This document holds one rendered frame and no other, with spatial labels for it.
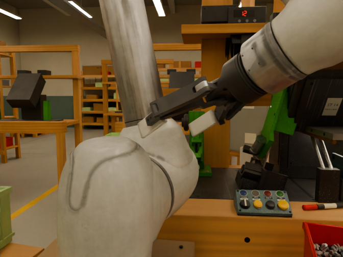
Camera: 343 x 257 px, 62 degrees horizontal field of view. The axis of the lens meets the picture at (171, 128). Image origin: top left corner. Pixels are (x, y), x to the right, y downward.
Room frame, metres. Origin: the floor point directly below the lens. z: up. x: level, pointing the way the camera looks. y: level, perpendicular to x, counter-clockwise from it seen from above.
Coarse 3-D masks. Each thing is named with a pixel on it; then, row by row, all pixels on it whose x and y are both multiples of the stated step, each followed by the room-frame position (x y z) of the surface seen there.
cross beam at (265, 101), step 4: (164, 88) 1.48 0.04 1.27; (168, 88) 1.48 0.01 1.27; (172, 88) 1.48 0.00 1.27; (176, 88) 1.48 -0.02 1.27; (164, 92) 1.48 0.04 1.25; (168, 92) 1.48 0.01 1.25; (264, 96) 1.44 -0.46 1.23; (268, 96) 1.44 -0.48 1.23; (256, 100) 1.44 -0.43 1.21; (260, 100) 1.44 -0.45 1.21; (264, 100) 1.44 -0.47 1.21; (268, 100) 1.44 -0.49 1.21; (248, 104) 1.44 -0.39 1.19; (252, 104) 1.44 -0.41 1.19; (256, 104) 1.44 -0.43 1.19; (260, 104) 1.44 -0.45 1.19; (264, 104) 1.44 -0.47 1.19; (268, 104) 1.44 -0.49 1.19
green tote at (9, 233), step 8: (0, 192) 0.80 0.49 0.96; (8, 192) 0.83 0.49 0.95; (0, 200) 0.80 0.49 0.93; (8, 200) 0.84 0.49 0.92; (0, 208) 0.80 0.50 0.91; (8, 208) 0.83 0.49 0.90; (0, 216) 0.80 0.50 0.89; (8, 216) 0.83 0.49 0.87; (0, 224) 0.80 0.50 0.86; (8, 224) 0.83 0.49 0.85; (0, 232) 0.79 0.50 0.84; (8, 232) 0.83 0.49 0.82; (0, 240) 0.79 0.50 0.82; (8, 240) 0.83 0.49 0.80; (0, 248) 0.79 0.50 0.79
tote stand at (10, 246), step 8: (8, 248) 0.80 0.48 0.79; (16, 248) 0.80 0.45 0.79; (24, 248) 0.80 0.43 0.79; (32, 248) 0.80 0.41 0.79; (40, 248) 0.80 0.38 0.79; (0, 256) 0.75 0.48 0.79; (8, 256) 0.75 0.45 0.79; (16, 256) 0.75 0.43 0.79; (24, 256) 0.75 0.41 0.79; (32, 256) 0.75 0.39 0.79
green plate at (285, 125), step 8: (280, 96) 0.99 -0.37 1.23; (272, 104) 1.06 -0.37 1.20; (280, 104) 0.98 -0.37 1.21; (272, 112) 1.03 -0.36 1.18; (280, 112) 0.99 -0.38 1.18; (272, 120) 1.00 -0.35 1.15; (280, 120) 0.99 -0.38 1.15; (288, 120) 0.99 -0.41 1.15; (264, 128) 1.07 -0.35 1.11; (272, 128) 0.98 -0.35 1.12; (280, 128) 0.99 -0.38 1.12; (288, 128) 0.99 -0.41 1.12; (264, 136) 1.04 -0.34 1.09
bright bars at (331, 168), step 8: (320, 160) 0.91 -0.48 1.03; (328, 160) 0.90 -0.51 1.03; (320, 168) 0.88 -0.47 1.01; (328, 168) 0.88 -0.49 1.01; (336, 168) 0.88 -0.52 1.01; (320, 176) 0.87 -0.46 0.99; (328, 176) 0.87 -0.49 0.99; (336, 176) 0.87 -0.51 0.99; (320, 184) 0.87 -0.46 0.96; (328, 184) 0.87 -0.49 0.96; (336, 184) 0.87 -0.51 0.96; (320, 192) 0.87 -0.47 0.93; (328, 192) 0.87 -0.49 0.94; (336, 192) 0.86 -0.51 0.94; (320, 200) 0.87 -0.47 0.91; (328, 200) 0.87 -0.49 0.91; (336, 200) 0.86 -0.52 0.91
